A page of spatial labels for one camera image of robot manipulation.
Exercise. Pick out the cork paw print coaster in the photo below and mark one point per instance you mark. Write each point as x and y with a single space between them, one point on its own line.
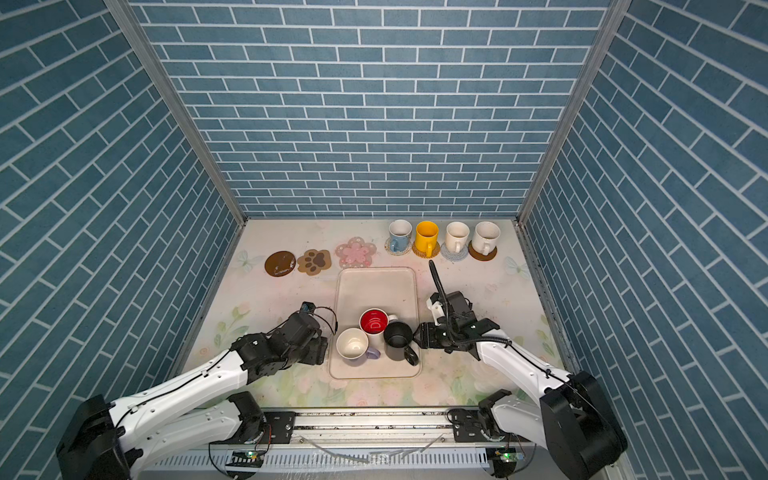
313 262

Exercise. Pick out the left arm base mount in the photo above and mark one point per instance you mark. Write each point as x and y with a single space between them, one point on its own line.
275 427

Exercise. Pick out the brown round coaster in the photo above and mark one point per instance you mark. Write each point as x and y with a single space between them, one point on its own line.
482 257
280 264

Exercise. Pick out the black mug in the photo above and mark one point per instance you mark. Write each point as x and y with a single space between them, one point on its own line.
398 337

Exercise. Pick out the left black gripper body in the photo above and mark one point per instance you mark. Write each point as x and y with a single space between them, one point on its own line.
314 353

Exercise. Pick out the aluminium front rail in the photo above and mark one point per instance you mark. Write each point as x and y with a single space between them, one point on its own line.
372 427

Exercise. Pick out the red mug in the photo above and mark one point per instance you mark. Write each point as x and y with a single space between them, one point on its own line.
374 321

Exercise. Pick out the pink flower coaster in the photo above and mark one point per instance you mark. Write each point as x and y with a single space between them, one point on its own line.
355 253

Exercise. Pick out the woven rattan round coaster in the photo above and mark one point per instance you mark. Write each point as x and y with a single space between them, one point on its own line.
430 251

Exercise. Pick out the white speckled mug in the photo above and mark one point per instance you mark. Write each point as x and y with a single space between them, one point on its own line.
486 235

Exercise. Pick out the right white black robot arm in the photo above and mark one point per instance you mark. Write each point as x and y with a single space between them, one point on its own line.
572 417

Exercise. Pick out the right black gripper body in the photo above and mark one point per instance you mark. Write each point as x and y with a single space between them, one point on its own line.
439 336

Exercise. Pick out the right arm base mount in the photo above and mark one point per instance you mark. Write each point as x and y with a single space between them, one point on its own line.
480 426

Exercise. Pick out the white mug purple handle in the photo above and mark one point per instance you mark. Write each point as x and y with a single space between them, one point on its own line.
353 346

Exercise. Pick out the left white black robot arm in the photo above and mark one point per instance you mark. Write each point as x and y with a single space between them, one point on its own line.
209 404

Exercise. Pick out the beige plastic tray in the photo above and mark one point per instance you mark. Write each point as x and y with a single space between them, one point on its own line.
392 289

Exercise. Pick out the yellow mug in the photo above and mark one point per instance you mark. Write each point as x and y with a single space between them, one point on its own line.
426 232

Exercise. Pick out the light blue mug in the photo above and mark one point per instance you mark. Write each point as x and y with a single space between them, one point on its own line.
400 228

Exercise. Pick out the light blue round coaster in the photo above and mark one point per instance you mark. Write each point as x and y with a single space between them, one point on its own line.
453 256

